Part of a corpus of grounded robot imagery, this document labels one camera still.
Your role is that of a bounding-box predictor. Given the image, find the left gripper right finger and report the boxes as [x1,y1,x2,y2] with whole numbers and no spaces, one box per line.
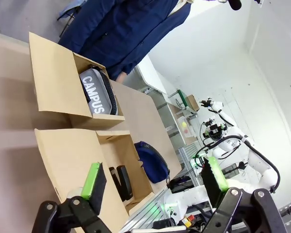
[200,156,287,233]

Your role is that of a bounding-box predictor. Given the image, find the folding chair with blue cloth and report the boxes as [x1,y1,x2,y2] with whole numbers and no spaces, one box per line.
[57,0,83,38]

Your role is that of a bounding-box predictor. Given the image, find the black stapler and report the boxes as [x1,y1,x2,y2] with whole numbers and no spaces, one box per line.
[108,165,134,202]

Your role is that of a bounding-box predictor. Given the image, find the clear plastic container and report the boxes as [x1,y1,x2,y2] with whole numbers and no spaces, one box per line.
[177,116,194,138]

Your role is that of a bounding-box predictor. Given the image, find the yellow red emergency stop button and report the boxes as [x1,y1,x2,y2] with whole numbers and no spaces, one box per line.
[181,215,194,228]

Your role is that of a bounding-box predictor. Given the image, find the grey pencil case black zipper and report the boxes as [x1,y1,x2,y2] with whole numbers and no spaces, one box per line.
[79,64,119,116]

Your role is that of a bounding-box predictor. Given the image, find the person in navy coat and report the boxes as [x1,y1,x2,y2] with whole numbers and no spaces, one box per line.
[57,0,192,82]

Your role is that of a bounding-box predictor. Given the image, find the green framed glass case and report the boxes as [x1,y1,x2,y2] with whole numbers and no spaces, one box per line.
[168,89,199,115]

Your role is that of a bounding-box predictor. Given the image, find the open brown cardboard box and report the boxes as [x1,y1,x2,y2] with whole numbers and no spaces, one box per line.
[34,128,156,233]
[28,31,126,131]

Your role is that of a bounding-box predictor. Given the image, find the small brown cardboard box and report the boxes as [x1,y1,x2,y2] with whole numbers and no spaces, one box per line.
[186,94,200,112]

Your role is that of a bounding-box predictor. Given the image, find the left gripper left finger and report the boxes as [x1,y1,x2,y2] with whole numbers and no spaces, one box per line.
[31,162,112,233]

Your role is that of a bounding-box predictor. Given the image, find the black electronic box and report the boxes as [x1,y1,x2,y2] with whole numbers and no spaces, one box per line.
[168,176,194,194]

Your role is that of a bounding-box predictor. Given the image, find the white desk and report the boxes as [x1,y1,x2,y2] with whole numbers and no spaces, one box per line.
[135,54,178,95]

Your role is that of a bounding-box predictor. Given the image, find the navy CAMPUS pencil case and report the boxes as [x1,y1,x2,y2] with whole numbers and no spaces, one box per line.
[133,140,171,184]

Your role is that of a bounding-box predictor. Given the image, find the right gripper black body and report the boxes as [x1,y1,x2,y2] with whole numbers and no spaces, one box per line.
[203,118,228,141]

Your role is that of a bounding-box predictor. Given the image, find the black cylindrical device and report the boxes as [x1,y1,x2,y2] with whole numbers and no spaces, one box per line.
[226,0,243,11]

